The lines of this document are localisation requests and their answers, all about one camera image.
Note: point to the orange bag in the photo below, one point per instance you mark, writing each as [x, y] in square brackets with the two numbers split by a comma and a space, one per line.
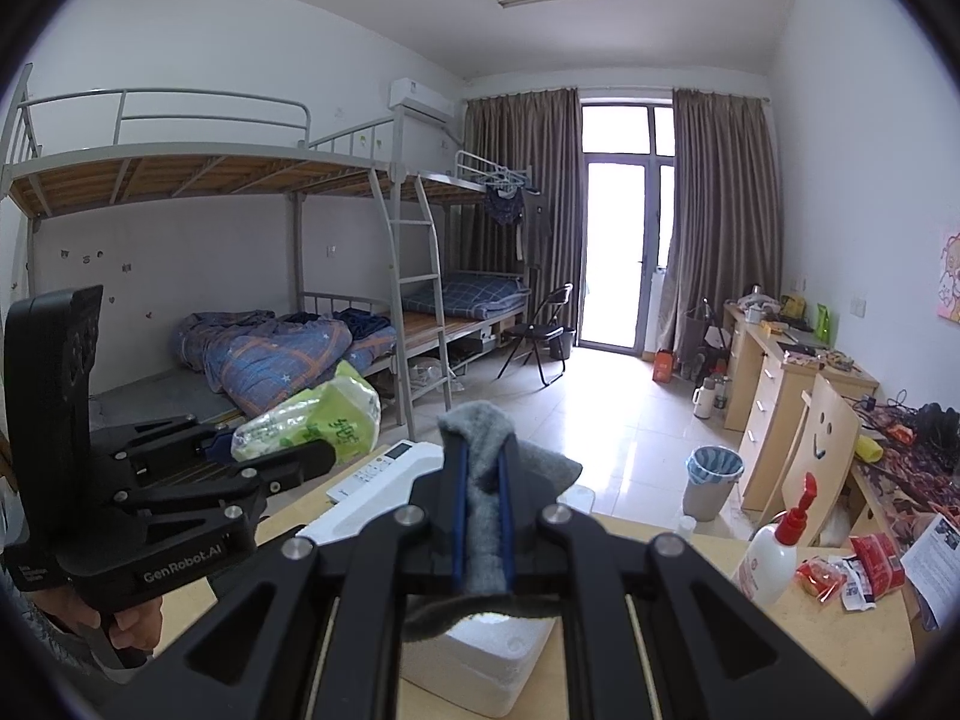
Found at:
[664, 367]

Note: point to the hanging dark blue shorts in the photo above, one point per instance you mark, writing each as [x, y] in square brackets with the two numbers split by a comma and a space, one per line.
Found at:
[504, 208]

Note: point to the dark blue garment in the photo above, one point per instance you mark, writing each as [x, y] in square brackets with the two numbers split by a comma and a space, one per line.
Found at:
[367, 324]

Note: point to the grey trash bin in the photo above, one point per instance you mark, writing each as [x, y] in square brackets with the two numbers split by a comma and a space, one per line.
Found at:
[709, 495]

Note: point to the clear plastic bag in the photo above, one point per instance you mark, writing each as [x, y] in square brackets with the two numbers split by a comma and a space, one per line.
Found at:
[429, 375]

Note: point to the black bucket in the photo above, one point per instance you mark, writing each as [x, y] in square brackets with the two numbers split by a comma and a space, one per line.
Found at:
[562, 345]

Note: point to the yellow object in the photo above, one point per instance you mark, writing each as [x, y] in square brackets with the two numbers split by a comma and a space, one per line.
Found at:
[870, 448]

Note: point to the green packet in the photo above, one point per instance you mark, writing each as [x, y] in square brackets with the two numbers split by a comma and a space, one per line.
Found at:
[824, 322]

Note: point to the white lotion bottle red pump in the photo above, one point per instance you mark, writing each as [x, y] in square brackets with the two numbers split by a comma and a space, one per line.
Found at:
[765, 559]

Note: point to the yellow box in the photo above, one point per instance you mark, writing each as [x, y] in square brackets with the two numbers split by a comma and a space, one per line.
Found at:
[793, 305]

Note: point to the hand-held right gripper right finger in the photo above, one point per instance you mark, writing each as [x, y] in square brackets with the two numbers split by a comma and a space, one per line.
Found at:
[507, 517]

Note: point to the red snack packet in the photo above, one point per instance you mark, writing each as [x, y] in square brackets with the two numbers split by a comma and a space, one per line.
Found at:
[877, 559]

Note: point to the grey metal bunk bed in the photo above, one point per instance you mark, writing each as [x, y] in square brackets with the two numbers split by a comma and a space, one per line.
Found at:
[187, 165]
[465, 300]

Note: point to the silver bottle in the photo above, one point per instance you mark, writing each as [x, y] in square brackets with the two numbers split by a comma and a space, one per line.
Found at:
[723, 390]

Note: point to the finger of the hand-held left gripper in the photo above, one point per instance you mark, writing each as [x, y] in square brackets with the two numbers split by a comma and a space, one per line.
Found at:
[285, 469]
[217, 446]

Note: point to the dark bag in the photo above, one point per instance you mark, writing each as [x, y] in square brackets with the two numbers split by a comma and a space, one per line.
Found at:
[701, 345]

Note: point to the white foam box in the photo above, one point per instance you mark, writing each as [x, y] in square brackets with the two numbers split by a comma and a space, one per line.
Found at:
[480, 664]

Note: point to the white torn wrapper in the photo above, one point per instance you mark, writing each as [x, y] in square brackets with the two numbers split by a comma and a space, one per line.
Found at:
[856, 591]

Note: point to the light blue clothes hanger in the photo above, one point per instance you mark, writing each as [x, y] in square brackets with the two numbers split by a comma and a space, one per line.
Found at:
[504, 178]

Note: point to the printed paper sheet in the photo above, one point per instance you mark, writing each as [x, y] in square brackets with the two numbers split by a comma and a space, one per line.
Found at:
[934, 562]

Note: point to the green white plastic bag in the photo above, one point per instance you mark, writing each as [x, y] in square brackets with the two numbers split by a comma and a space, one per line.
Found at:
[315, 420]

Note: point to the brown curtain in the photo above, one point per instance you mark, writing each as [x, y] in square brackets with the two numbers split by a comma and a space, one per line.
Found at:
[517, 142]
[720, 202]

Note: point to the printed desk mat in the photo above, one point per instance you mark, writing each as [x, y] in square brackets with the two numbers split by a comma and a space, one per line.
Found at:
[915, 474]

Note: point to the glass balcony door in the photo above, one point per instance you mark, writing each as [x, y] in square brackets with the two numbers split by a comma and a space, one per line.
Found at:
[622, 240]

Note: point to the wall poster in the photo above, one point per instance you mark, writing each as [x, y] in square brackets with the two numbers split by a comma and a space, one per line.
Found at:
[949, 274]

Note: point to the person's left hand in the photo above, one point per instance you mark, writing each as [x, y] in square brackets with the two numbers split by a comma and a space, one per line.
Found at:
[67, 607]

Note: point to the wooden chair smiley face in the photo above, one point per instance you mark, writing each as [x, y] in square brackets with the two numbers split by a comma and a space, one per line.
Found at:
[825, 427]

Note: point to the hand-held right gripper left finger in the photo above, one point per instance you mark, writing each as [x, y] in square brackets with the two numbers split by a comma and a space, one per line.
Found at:
[459, 510]

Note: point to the grey metal ladder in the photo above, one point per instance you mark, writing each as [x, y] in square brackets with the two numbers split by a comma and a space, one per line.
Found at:
[431, 262]

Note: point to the blue plaid quilt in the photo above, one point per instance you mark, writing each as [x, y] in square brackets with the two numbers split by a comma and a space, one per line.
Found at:
[262, 352]

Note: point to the white thermos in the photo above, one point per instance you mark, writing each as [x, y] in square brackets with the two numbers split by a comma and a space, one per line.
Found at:
[703, 401]

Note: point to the hanging black garment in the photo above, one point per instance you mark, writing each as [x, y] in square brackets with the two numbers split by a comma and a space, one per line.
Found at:
[536, 232]

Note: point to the folded blue plaid blanket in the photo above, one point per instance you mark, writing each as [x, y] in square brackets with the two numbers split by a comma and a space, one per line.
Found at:
[465, 296]

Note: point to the black folding chair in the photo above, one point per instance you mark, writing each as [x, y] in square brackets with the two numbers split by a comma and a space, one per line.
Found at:
[536, 334]

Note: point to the white remote control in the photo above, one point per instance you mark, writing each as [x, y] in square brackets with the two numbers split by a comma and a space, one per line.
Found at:
[382, 466]

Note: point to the white air conditioner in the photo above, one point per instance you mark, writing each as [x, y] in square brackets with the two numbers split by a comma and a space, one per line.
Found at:
[420, 97]

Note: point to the grey sock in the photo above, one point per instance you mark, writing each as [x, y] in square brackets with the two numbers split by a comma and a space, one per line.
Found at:
[484, 427]

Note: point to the orange candy wrapper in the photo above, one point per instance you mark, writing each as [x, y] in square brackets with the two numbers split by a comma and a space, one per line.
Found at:
[819, 577]

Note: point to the wooden desk with drawers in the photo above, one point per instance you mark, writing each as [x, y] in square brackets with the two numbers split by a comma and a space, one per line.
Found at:
[772, 390]

